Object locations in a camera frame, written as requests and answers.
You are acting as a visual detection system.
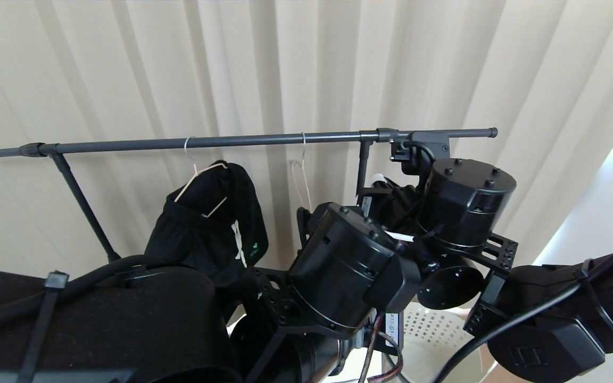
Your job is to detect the white laundry basket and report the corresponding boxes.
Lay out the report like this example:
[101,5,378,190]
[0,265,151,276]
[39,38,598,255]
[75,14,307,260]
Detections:
[381,302,493,383]

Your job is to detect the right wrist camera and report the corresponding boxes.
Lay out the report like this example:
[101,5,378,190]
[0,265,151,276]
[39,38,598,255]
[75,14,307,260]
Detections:
[390,131,451,188]

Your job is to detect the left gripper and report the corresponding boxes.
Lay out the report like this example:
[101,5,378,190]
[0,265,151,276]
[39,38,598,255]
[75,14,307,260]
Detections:
[337,311,407,376]

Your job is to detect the black clothes rack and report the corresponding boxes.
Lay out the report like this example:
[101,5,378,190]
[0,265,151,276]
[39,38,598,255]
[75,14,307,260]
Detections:
[0,127,499,263]

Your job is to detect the black shorts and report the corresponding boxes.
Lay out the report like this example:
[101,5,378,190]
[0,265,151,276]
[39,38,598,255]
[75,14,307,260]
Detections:
[143,160,270,290]

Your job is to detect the black cable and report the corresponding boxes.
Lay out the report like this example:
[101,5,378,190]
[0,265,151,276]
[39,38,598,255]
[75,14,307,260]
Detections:
[432,229,613,383]
[0,254,179,337]

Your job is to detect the pink clothes hanger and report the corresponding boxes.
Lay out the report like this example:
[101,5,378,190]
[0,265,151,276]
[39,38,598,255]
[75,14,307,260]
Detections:
[290,131,314,214]
[173,136,229,219]

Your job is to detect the beige curtain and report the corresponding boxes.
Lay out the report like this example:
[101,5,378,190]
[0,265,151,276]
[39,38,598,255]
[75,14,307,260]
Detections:
[0,0,613,298]

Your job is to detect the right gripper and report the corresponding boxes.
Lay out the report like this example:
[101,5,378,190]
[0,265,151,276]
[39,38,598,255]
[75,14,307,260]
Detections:
[359,182,428,236]

